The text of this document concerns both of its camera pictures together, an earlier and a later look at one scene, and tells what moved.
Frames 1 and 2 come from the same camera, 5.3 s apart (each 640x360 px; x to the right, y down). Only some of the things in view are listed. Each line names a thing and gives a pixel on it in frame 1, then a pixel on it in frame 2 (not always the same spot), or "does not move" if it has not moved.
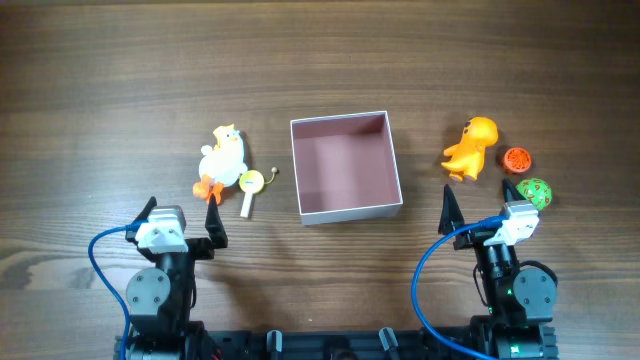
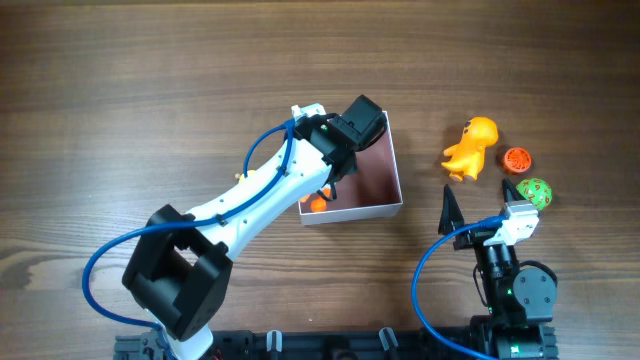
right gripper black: (473, 238) does not move
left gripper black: (198, 246) to (345, 167)
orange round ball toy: (517, 160) does not move
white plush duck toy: (222, 165) to (318, 204)
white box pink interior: (345, 168) does not move
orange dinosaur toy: (467, 156) does not move
